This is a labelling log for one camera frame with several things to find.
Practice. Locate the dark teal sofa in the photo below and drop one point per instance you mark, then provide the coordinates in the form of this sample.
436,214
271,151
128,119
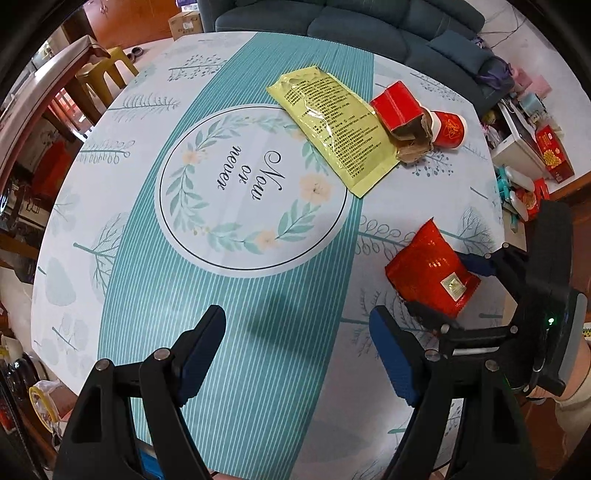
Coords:
438,38

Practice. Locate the red paper cup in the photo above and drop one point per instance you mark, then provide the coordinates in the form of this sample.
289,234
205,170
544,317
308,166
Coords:
449,129

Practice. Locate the patterned teal white tablecloth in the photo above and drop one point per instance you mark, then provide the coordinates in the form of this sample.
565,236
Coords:
195,188

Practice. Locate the teal toy on floor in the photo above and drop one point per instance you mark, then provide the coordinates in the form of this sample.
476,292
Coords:
510,202

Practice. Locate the dark wooden side table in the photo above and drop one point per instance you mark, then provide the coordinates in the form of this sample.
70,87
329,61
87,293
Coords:
36,94

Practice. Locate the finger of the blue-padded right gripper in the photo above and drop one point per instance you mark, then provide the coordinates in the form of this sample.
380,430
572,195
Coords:
431,319
508,264

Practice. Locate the white low shelf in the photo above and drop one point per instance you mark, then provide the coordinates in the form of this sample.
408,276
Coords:
518,149

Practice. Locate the red foil snack wrapper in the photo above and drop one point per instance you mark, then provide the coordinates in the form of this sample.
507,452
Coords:
430,272

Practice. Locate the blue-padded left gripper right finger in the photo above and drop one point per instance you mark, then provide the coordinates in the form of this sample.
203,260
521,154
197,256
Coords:
492,441

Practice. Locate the red gift box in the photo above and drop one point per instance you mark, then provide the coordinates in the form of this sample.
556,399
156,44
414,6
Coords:
553,153

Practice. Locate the purple clothing on sofa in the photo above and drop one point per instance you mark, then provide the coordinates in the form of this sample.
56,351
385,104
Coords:
497,74

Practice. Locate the yellow printed foil bag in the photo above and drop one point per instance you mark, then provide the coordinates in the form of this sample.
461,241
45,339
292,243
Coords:
342,126

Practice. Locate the red torn carton box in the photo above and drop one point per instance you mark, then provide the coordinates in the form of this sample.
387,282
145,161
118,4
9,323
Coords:
406,120

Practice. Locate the cardboard box on floor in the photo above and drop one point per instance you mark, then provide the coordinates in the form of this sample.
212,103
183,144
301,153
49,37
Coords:
185,23

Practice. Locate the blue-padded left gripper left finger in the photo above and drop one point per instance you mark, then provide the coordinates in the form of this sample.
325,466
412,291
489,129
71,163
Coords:
100,440

